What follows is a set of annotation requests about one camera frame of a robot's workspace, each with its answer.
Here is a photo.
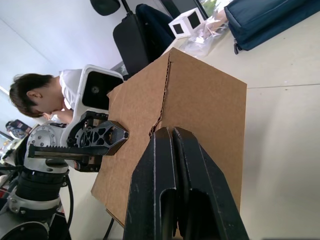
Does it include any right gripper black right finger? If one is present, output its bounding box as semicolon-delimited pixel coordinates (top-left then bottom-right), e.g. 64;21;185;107
171;126;251;240

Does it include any colourful printed box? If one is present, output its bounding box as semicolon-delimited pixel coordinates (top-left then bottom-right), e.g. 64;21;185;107
5;119;33;138

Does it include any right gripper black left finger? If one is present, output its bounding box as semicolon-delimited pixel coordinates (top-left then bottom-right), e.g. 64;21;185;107
122;126;180;240

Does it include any white cube with black squares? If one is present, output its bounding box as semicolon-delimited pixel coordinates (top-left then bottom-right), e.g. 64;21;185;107
168;7;206;40

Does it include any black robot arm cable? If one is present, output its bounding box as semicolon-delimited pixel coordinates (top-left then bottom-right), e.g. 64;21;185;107
103;216;115;240
65;174;75;227

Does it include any dark-haired person in white shirt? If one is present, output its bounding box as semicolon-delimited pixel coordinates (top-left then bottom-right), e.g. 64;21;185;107
9;68;85;125

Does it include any dark blue zippered bag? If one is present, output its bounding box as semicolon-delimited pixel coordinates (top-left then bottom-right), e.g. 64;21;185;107
224;0;320;55

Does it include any dark blue jacket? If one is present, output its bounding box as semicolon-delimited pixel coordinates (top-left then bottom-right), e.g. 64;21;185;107
135;3;176;48

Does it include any clear plastic bag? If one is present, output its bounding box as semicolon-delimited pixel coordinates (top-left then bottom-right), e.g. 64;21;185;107
178;12;230;58

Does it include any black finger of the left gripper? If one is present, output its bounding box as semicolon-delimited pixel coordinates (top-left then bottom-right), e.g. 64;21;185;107
78;120;130;156

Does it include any black rounded chair headrest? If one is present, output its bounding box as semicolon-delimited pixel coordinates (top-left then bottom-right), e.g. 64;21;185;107
89;0;120;17

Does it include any small brown cardboard box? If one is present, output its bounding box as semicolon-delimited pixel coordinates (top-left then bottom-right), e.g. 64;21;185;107
90;47;248;228

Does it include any black office chair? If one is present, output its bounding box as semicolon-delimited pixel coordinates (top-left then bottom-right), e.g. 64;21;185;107
112;12;176;81

